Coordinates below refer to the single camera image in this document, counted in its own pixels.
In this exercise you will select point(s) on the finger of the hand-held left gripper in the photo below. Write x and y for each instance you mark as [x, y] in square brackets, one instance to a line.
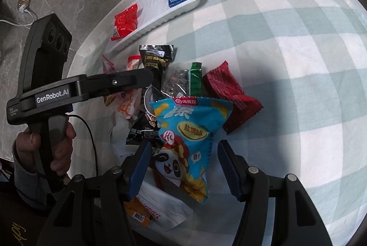
[120, 81]

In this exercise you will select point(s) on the green checked tablecloth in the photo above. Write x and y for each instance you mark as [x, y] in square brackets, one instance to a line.
[286, 62]

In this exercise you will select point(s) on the person's dark clothing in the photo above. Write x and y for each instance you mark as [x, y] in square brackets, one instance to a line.
[17, 223]

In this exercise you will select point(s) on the large white bag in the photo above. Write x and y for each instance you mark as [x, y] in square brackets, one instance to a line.
[166, 205]

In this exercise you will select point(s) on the pink snack packet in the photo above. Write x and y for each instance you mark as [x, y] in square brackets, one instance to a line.
[109, 65]

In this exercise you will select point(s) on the blue panda snack packet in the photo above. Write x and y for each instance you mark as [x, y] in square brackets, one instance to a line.
[189, 131]

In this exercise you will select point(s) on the black and gold snack packet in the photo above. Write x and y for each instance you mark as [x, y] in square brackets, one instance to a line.
[156, 61]

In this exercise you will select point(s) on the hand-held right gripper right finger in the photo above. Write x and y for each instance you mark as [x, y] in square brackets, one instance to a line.
[229, 168]

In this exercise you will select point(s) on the person's left hand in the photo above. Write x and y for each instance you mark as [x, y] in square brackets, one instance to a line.
[64, 154]

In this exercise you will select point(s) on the silver foil snack packet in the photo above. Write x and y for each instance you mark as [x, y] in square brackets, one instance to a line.
[150, 96]

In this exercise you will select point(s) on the bright red snack packet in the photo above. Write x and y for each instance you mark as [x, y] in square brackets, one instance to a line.
[126, 20]

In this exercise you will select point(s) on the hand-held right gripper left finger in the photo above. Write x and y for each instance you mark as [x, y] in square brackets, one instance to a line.
[142, 168]

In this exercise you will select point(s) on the dark red snack packet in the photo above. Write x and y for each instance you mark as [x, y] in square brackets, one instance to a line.
[229, 96]

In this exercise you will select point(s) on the white and orange snack packet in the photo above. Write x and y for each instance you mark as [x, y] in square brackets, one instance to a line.
[127, 105]

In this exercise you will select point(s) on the clear nut packet green end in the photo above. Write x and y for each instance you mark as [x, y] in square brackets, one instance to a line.
[177, 79]

